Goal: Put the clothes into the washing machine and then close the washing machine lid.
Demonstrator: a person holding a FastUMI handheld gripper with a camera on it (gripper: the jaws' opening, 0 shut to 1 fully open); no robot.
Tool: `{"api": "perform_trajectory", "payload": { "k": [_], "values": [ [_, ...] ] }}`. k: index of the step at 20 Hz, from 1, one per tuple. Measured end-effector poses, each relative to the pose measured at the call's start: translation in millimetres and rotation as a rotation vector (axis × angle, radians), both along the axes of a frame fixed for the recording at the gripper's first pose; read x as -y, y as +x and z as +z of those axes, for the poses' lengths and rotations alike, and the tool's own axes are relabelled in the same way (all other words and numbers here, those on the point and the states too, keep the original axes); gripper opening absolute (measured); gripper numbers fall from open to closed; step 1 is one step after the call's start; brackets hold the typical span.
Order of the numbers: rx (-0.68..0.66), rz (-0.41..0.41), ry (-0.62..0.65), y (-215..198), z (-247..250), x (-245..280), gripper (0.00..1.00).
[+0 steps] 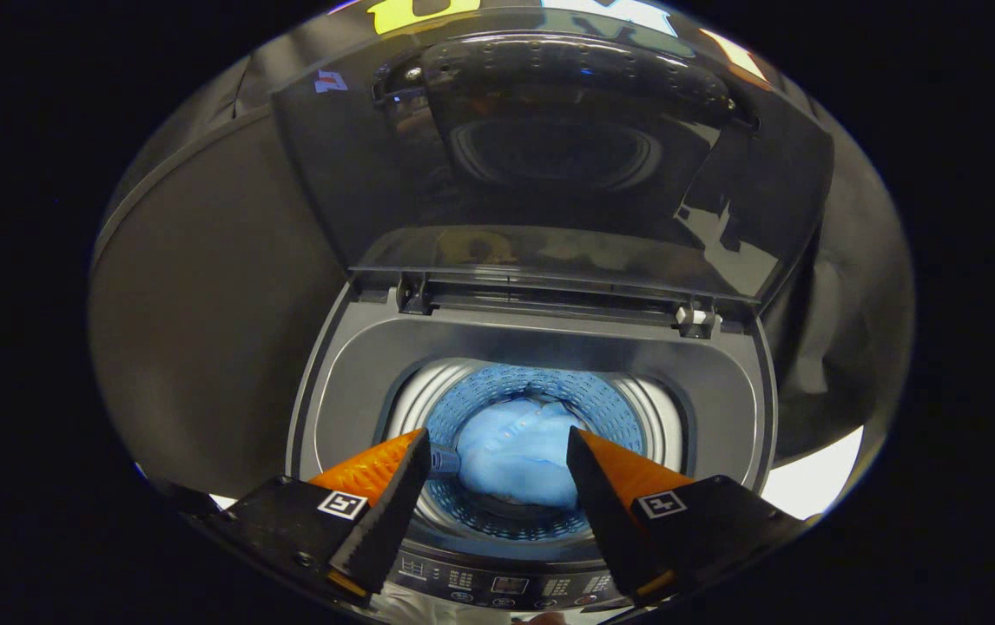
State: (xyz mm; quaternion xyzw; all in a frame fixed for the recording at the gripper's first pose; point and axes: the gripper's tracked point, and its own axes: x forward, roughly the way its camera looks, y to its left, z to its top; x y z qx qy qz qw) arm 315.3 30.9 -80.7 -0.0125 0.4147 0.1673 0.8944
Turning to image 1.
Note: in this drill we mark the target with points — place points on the black backdrop cloth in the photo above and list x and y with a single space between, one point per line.
853 304

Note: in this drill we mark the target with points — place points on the dark glass washing machine lid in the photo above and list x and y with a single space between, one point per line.
359 191

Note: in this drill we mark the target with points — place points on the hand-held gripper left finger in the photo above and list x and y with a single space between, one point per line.
389 521

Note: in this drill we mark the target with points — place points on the dark grey washing machine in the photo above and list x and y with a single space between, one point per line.
532 343

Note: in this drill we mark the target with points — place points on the white floor sheet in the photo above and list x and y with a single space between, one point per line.
814 477

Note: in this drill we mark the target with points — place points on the light blue polo shirt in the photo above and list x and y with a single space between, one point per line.
515 456

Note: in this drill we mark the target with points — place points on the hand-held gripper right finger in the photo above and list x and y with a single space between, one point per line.
610 521

